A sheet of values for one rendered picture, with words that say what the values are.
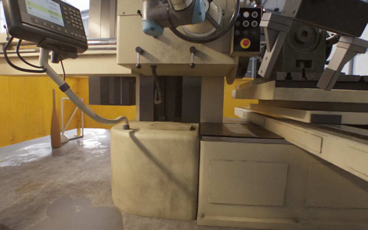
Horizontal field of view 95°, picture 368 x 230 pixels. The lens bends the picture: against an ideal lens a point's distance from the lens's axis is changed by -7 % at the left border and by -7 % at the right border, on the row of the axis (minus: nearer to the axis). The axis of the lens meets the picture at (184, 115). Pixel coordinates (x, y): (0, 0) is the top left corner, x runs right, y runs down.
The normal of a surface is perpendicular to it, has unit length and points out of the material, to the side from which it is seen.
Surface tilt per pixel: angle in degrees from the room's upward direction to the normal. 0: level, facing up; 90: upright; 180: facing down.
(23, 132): 90
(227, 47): 90
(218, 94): 90
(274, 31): 113
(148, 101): 90
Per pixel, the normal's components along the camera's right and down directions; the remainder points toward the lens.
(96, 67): -0.09, 0.09
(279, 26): 0.04, 0.48
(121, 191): -0.51, 0.07
